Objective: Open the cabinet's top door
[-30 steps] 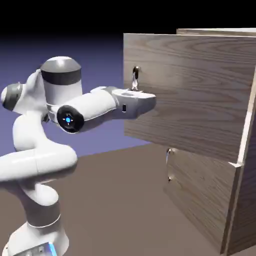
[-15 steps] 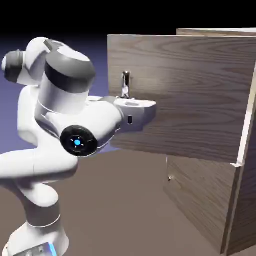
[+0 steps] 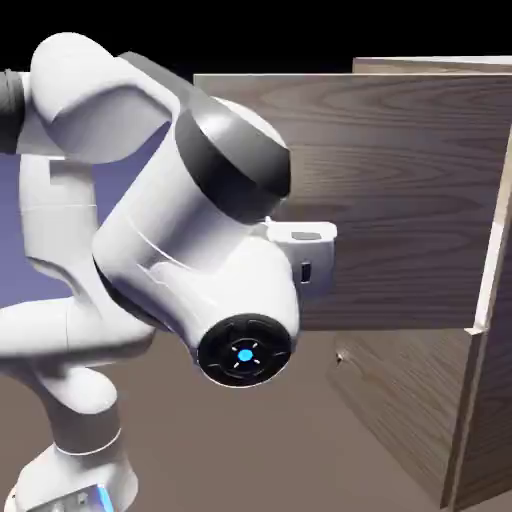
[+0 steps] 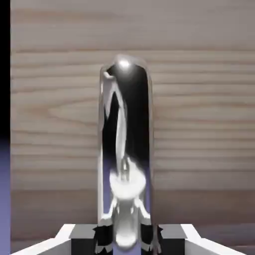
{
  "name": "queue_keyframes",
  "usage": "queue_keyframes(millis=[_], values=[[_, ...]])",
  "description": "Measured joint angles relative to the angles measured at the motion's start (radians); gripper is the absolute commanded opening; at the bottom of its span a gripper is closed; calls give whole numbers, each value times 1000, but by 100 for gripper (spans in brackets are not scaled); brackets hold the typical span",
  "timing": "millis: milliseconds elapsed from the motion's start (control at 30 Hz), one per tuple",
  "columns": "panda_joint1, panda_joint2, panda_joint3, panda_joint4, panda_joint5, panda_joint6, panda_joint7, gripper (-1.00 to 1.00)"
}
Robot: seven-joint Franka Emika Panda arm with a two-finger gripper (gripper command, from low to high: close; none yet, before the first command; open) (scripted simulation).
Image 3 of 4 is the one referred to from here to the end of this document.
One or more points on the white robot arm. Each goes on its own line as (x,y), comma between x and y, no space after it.
(168,248)

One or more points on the large wooden cabinet door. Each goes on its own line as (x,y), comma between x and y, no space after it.
(400,168)

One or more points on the small wooden cabinet door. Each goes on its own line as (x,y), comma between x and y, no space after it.
(404,400)

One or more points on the wooden cabinet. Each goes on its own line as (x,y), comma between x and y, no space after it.
(494,400)

